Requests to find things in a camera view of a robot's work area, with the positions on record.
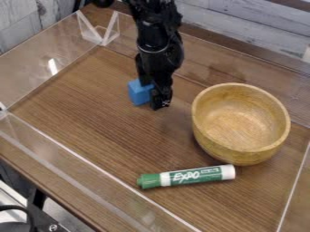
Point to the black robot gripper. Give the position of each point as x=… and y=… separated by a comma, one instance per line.
x=157, y=63

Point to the blue foam block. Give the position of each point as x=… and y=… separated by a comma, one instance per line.
x=139, y=92

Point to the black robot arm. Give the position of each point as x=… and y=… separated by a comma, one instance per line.
x=159, y=44

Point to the brown wooden bowl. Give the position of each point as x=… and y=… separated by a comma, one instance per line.
x=241, y=123

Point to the green Expo marker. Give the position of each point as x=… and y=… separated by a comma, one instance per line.
x=186, y=176

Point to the clear acrylic tray wall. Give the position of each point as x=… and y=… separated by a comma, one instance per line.
x=80, y=141

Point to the black metal bracket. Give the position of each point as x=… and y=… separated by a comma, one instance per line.
x=44, y=222

